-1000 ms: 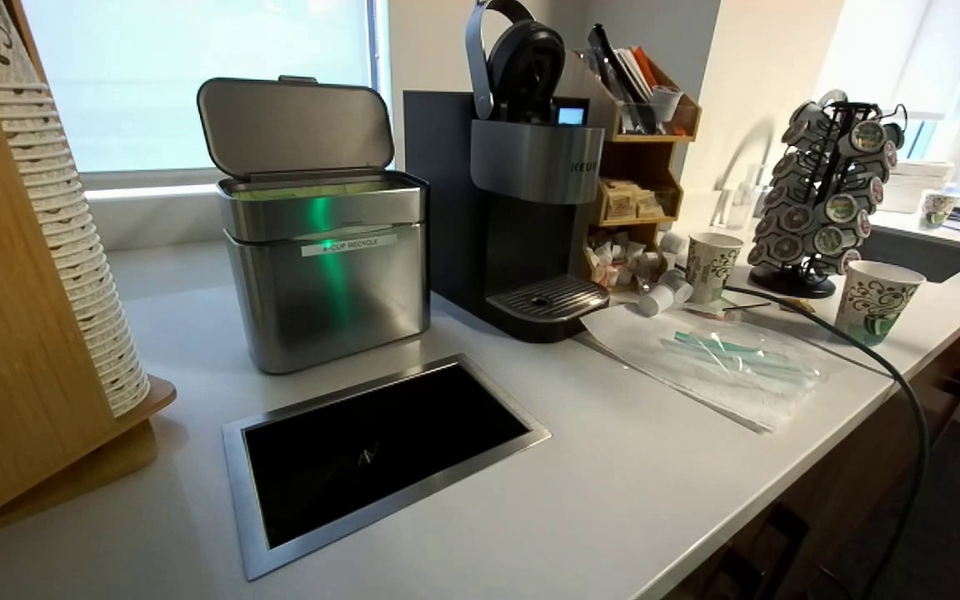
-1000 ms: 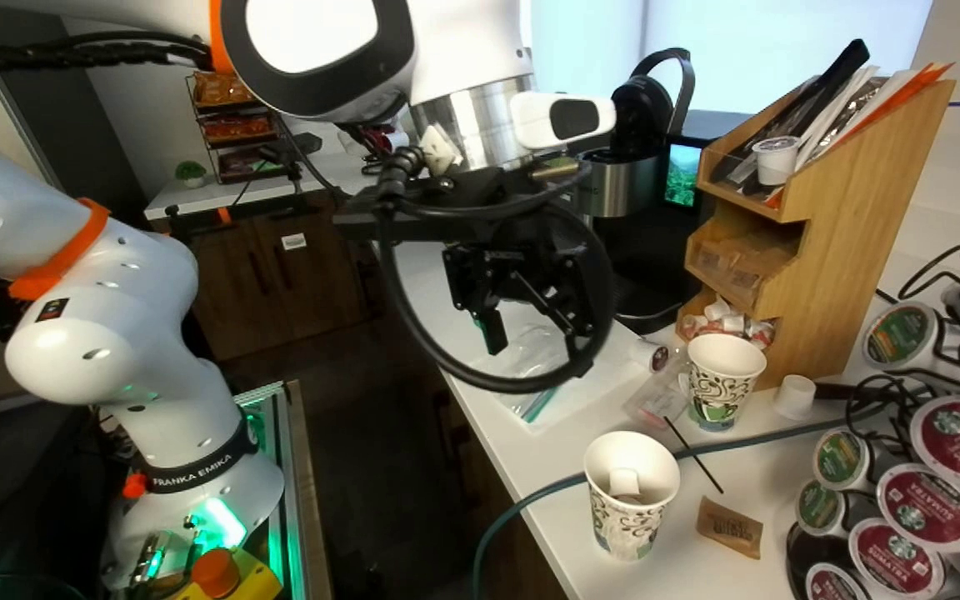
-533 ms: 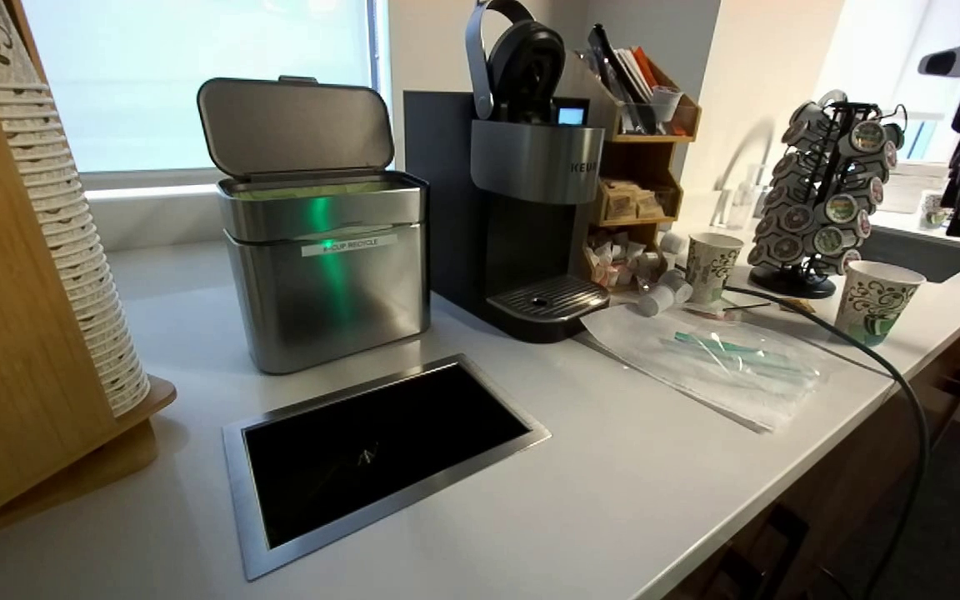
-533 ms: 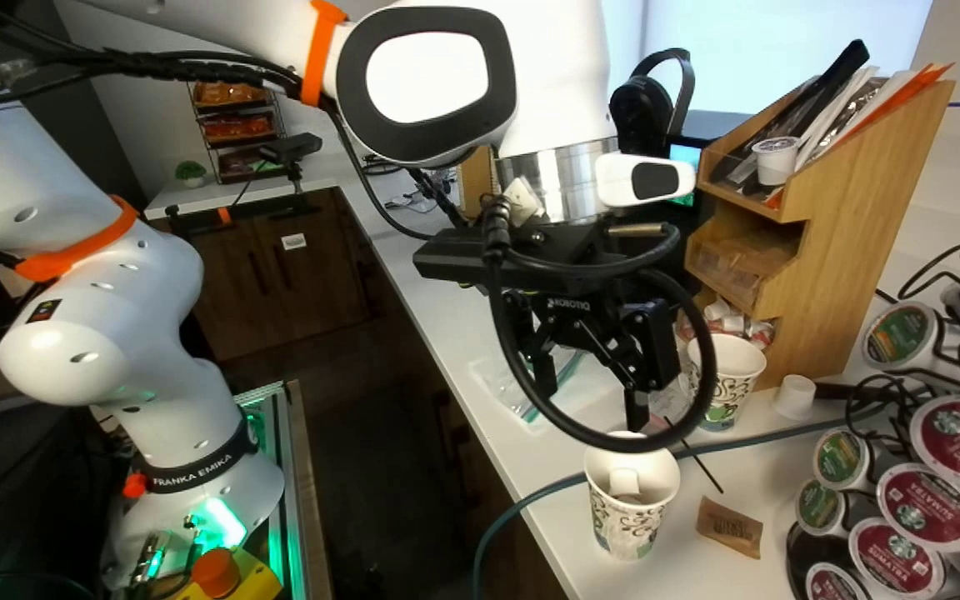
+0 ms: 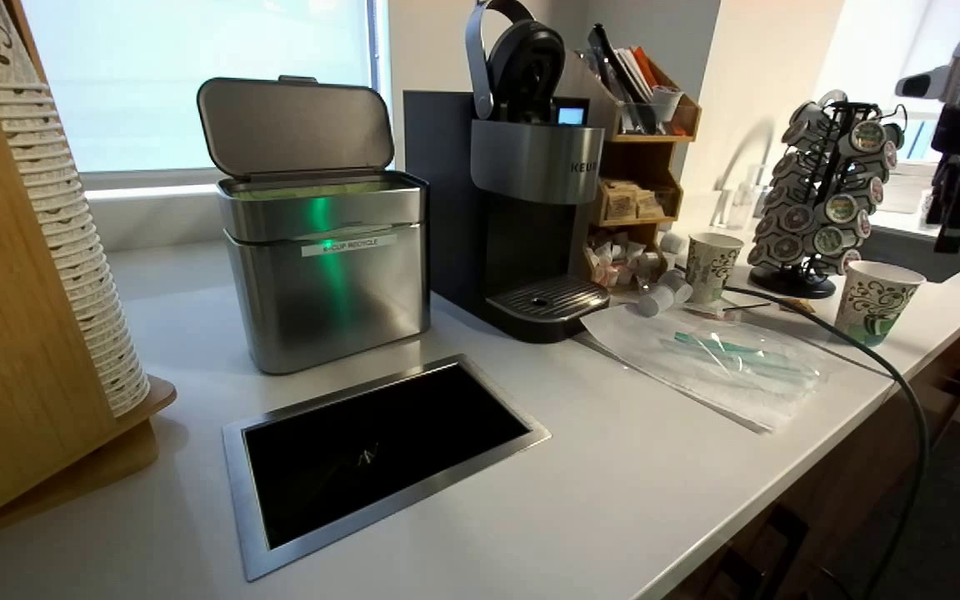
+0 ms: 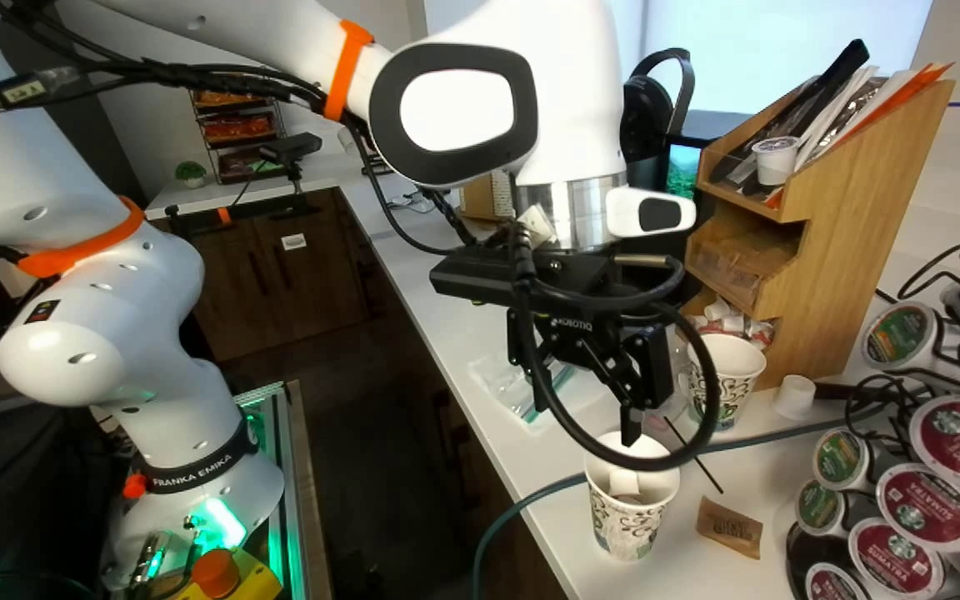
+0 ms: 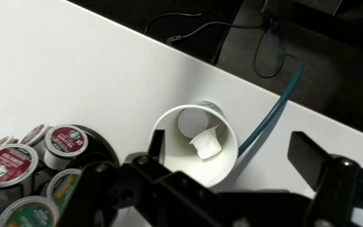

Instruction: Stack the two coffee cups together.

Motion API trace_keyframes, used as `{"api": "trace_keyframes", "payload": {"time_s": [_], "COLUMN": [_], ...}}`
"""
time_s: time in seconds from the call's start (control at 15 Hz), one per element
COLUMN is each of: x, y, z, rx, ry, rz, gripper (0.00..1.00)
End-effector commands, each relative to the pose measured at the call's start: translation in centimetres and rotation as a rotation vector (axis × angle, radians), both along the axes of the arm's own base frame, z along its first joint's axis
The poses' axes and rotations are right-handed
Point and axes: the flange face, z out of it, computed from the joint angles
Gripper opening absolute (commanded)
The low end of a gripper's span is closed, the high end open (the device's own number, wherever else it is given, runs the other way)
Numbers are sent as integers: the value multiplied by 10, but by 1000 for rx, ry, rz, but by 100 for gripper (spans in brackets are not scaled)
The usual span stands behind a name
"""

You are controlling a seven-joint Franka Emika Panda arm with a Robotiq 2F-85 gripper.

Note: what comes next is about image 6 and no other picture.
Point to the snack display rack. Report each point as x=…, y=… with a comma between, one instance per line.
x=234, y=129

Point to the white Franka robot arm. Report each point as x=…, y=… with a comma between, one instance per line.
x=92, y=322

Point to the black camera on stand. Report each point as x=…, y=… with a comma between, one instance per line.
x=291, y=149

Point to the patterned paper coffee cup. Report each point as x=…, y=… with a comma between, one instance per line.
x=736, y=379
x=624, y=527

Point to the brown sugar packet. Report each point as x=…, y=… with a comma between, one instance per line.
x=732, y=527

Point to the white creamer cup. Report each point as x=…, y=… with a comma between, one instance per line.
x=774, y=161
x=795, y=394

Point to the dark wooden cabinet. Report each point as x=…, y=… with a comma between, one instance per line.
x=280, y=277

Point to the orange folder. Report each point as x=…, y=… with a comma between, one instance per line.
x=913, y=85

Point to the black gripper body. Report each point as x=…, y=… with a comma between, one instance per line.
x=591, y=339

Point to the robot cart with green light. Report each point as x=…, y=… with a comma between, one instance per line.
x=280, y=468

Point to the small green plant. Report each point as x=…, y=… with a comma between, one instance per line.
x=189, y=171

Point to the small white cube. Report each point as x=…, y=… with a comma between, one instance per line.
x=624, y=485

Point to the wooden condiment organizer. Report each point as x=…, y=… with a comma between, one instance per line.
x=835, y=244

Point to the yellow emergency stop button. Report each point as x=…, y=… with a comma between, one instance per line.
x=216, y=576

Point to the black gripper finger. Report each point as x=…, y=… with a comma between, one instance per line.
x=631, y=411
x=662, y=384

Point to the green lid coffee pod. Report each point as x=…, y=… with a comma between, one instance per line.
x=842, y=459
x=821, y=505
x=901, y=336

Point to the black utensil bundle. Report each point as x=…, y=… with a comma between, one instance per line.
x=814, y=94

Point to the black silver coffee machine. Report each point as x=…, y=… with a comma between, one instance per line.
x=645, y=117

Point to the thin black stir stick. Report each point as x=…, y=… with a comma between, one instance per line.
x=701, y=464

